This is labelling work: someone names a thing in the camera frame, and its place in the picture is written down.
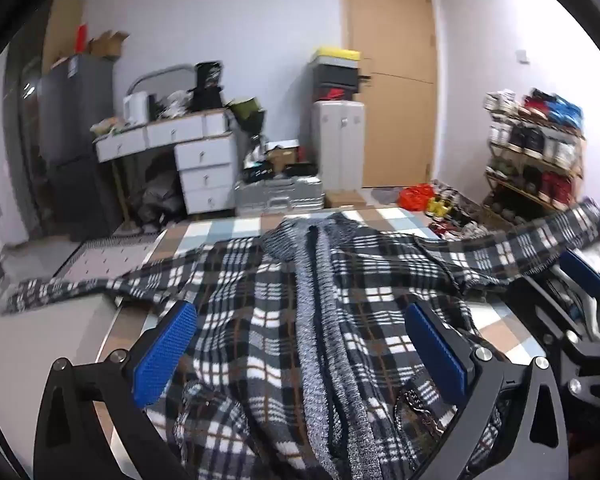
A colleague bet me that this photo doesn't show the red plastic bag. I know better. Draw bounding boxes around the red plastic bag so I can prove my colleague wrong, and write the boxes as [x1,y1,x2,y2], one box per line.
[397,183,437,212]

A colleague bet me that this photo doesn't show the grey clothes pile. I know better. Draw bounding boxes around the grey clothes pile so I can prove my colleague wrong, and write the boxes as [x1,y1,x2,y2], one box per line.
[135,170,186,226]

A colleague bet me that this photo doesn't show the small brown cardboard box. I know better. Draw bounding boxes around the small brown cardboard box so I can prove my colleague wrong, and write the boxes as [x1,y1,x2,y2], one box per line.
[266,146,300,173]

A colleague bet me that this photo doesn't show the plaid knit cardigan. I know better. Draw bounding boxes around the plaid knit cardigan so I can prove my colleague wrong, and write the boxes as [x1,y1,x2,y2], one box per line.
[2,197,600,480]

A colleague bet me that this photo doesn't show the grey refrigerator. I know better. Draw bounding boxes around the grey refrigerator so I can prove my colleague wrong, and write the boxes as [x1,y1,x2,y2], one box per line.
[39,55,123,241]

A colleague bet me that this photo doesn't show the dark green bag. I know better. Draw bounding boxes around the dark green bag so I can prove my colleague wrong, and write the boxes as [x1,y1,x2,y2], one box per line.
[228,97,266,136]

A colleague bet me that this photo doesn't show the checked pastel bed cover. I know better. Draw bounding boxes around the checked pastel bed cover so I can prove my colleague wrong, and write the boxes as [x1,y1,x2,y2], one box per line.
[0,205,566,480]

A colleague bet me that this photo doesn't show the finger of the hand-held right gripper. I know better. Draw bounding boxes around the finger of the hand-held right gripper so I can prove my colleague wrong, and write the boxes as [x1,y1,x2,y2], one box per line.
[557,249,600,342]
[505,274,582,357]

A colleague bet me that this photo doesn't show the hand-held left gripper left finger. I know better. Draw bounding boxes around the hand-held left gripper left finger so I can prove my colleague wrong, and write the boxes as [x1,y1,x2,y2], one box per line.
[32,300,201,480]

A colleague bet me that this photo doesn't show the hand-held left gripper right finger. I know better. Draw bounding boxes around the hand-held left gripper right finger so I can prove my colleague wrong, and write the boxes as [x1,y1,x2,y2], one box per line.
[404,302,571,480]

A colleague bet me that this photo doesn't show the wooden shoe rack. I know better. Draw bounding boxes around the wooden shoe rack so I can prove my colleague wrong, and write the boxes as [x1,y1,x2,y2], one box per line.
[482,89,588,231]

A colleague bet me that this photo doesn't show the open cardboard box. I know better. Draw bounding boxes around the open cardboard box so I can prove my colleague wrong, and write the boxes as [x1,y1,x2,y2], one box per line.
[87,30,130,58]

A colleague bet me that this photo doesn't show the grey arched mirror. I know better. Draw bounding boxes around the grey arched mirror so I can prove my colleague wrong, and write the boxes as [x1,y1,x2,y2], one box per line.
[127,64,197,111]

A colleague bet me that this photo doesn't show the silver suitcase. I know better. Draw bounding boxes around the silver suitcase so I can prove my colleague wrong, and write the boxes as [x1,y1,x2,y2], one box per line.
[234,176,325,216]

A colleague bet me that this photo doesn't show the wooden door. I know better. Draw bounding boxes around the wooden door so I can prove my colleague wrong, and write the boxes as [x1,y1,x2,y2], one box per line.
[339,0,438,191]

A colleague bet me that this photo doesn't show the loose shoes pile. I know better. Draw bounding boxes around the loose shoes pile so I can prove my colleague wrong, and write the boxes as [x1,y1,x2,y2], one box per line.
[425,180,496,241]

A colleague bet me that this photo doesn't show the white desk with drawers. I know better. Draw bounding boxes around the white desk with drawers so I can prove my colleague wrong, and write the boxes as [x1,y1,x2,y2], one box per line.
[94,109,241,233]

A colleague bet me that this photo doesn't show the tall cardboard sheet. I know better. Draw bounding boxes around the tall cardboard sheet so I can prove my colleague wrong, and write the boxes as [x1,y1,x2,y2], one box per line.
[42,0,86,68]

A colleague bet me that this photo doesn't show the black bag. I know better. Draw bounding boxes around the black bag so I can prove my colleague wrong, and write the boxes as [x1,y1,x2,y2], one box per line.
[187,61,226,111]

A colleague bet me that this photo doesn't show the white cabinet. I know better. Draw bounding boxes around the white cabinet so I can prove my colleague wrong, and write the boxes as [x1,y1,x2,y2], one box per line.
[312,100,366,191]

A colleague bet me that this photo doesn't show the flat cardboard box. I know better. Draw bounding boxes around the flat cardboard box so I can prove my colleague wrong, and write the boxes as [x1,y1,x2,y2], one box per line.
[325,190,368,209]

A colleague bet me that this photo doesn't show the rows of assorted sneakers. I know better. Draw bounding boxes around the rows of assorted sneakers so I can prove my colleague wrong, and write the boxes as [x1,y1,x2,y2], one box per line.
[484,89,586,211]

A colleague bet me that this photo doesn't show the dark glass door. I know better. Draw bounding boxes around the dark glass door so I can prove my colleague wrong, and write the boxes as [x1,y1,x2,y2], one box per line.
[2,45,51,246]

